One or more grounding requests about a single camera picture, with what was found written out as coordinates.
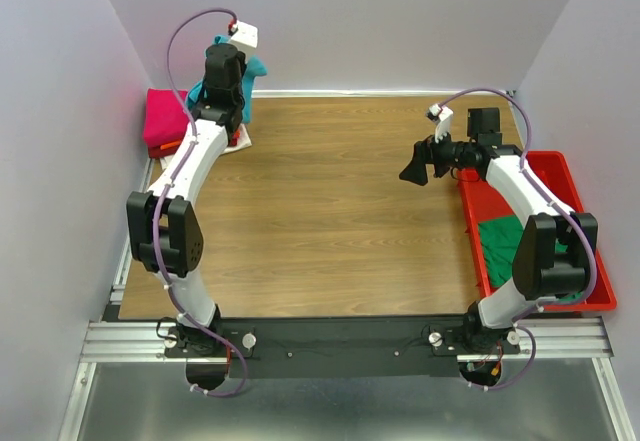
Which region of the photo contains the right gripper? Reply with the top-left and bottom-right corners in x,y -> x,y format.
398,124 -> 476,186

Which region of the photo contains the teal t shirt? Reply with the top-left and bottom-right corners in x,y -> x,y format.
185,35 -> 267,133

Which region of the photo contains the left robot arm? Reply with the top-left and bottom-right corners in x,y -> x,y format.
126,43 -> 246,356

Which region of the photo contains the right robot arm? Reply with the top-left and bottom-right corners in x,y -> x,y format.
399,104 -> 598,353

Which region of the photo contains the red plastic bin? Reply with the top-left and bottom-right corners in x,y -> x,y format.
455,151 -> 617,312

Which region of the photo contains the pink folded t shirt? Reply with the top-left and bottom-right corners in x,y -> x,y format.
143,89 -> 189,148

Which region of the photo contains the green t shirt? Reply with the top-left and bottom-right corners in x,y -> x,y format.
479,213 -> 591,301

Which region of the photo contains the orange folded t shirt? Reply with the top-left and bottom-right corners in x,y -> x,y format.
159,141 -> 181,151

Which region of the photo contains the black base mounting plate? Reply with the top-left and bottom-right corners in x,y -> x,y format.
156,315 -> 520,390

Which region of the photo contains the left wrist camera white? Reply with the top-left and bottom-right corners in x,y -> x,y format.
228,21 -> 258,57

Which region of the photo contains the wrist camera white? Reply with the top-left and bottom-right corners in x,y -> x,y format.
228,21 -> 258,57
426,104 -> 454,143

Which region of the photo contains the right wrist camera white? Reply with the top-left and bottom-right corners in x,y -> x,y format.
426,104 -> 454,143

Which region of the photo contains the aluminium frame rail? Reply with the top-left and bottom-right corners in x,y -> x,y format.
62,159 -> 616,440

